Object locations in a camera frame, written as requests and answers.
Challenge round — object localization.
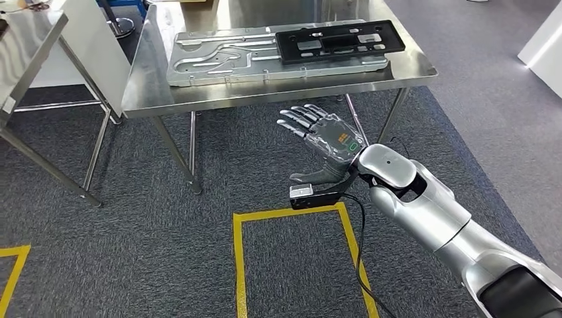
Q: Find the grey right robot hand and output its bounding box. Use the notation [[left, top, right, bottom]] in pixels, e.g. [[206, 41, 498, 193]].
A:
[[276, 103, 368, 186]]

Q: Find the black plastic plate frame part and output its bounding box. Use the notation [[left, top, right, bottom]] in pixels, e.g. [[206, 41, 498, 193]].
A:
[[275, 19, 406, 66]]

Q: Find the stainless steel workbench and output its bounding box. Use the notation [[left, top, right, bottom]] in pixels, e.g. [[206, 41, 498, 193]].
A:
[[0, 0, 124, 208], [121, 0, 439, 195]]

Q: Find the silver stamped metal panel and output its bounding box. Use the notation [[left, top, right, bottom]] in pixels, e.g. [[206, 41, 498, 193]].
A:
[[166, 19, 390, 87]]

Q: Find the yellow floor tape square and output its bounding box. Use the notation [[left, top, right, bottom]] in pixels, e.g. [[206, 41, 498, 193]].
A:
[[233, 201, 381, 318]]

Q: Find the white display plinth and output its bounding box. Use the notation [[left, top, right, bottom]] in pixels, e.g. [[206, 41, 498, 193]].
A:
[[518, 13, 562, 99]]

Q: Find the black round stool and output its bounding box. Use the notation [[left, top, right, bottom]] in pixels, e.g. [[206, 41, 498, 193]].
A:
[[98, 0, 136, 40]]

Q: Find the white partition board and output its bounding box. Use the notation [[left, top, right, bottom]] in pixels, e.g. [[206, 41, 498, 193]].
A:
[[30, 0, 133, 119]]

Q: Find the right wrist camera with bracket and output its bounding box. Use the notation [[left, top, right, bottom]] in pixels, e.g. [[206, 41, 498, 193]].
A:
[[288, 168, 361, 211]]

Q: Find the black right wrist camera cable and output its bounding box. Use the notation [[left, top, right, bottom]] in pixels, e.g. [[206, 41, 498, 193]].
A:
[[342, 193, 398, 318]]

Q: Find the blue metal trolley frame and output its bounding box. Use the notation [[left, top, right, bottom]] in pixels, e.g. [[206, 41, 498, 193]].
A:
[[97, 0, 148, 19]]

